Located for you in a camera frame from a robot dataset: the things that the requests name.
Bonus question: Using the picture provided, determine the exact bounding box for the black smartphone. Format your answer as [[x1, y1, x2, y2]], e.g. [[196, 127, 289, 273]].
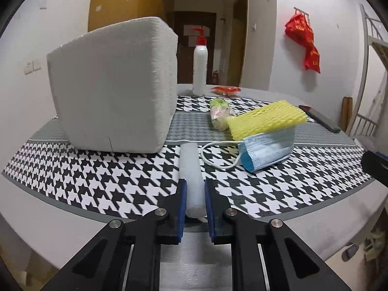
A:
[[299, 105, 342, 133]]

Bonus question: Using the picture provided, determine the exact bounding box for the dark slipper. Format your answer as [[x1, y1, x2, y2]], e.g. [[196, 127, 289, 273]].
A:
[[342, 244, 360, 261]]

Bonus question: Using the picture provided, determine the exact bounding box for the yellow foam net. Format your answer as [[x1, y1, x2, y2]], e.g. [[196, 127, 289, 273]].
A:
[[227, 99, 307, 141]]

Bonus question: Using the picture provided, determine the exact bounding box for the white pump bottle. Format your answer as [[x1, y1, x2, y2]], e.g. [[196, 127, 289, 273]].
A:
[[191, 27, 209, 97]]

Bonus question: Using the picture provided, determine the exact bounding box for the blue face mask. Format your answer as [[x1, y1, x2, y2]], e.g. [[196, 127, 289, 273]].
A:
[[201, 126, 296, 174]]

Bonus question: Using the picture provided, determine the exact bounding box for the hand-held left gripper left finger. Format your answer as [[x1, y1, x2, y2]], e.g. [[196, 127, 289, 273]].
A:
[[39, 178, 188, 291]]

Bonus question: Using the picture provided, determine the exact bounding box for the red snack packet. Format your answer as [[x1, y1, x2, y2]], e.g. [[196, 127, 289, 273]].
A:
[[211, 86, 241, 97]]

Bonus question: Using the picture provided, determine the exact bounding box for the white foam box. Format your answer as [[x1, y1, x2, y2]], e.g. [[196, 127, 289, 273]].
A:
[[46, 16, 179, 154]]

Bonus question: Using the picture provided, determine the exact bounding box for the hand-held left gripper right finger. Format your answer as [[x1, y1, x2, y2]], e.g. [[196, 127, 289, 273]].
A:
[[204, 178, 354, 291]]

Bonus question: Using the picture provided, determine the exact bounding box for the white foam tube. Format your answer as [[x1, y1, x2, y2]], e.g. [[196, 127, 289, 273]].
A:
[[179, 142, 210, 223]]

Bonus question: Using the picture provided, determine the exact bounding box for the light wooden door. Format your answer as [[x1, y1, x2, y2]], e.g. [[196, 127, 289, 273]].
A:
[[227, 0, 250, 88]]

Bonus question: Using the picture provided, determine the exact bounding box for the houndstooth table runner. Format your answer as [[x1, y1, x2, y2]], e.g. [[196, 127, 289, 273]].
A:
[[1, 94, 376, 222]]

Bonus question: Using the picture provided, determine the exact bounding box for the green pink printed packet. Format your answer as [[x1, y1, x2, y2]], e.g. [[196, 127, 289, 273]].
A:
[[210, 97, 236, 131]]

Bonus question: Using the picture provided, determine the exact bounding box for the metal bunk bed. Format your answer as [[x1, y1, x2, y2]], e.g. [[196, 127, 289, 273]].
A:
[[346, 4, 388, 137]]

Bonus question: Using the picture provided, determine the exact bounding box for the dark brown door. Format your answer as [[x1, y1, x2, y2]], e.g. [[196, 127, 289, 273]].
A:
[[166, 11, 217, 84]]

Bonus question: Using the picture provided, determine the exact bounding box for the wooden board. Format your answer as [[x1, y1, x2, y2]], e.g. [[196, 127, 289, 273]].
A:
[[342, 96, 354, 131]]

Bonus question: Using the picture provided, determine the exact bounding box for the red plastic bag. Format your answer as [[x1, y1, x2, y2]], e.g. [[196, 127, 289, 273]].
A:
[[284, 14, 314, 47], [304, 44, 321, 74]]

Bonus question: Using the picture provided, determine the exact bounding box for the wooden wardrobe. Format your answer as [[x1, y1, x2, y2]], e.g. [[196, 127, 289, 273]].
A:
[[88, 0, 175, 32]]

